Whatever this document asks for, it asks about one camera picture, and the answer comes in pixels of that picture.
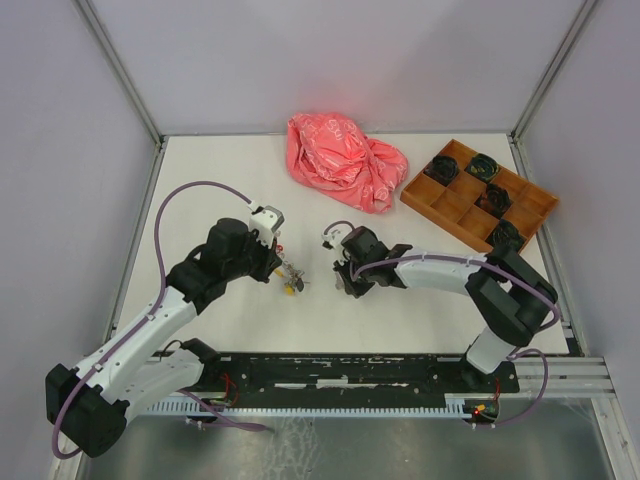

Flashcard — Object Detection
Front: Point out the white cable duct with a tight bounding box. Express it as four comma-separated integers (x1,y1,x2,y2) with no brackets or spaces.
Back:
144,391,476,417

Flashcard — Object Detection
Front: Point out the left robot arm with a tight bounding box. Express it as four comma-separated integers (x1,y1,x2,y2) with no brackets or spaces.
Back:
45,208,284,459

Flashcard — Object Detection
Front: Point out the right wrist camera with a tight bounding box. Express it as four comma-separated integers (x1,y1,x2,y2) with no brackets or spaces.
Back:
322,227,348,250

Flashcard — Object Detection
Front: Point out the aluminium frame rail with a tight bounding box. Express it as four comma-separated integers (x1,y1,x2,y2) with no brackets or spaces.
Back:
514,356,615,399

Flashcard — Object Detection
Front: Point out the pink crumpled cloth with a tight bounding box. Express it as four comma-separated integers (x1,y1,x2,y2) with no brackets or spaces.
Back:
285,113,409,214

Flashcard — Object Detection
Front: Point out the black roll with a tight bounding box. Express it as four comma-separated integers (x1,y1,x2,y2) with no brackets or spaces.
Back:
486,219,525,252
465,153,500,184
475,183,512,218
423,155,459,186

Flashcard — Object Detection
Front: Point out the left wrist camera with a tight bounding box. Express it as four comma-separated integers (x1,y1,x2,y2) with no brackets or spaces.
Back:
248,202,285,248

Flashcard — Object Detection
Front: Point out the wooden compartment tray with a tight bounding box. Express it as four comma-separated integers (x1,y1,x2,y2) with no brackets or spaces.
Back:
400,139,559,252

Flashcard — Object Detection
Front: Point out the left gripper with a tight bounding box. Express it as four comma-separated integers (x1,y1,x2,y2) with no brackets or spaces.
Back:
224,228,282,283

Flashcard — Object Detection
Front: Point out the metal keyring with keys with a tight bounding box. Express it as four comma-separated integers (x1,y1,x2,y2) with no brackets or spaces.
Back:
274,243,308,296

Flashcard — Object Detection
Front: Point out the black roll bottom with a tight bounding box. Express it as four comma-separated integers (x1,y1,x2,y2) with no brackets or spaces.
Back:
486,219,525,252

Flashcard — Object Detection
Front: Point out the black roll top left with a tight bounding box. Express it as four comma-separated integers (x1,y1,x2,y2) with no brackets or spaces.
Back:
423,155,459,186

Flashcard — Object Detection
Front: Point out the black roll middle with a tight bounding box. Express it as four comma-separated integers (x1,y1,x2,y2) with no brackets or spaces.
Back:
475,183,512,218

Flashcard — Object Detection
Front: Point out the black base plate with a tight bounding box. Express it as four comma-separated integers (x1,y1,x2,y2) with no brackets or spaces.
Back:
187,352,520,405

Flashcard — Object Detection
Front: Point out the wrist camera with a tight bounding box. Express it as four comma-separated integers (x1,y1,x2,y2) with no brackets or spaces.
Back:
322,227,348,250
248,202,285,248

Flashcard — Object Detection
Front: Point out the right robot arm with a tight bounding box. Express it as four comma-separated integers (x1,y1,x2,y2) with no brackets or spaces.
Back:
322,221,560,391

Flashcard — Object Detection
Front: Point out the black roll top right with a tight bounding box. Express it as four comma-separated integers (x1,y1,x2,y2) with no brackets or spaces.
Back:
465,153,500,184

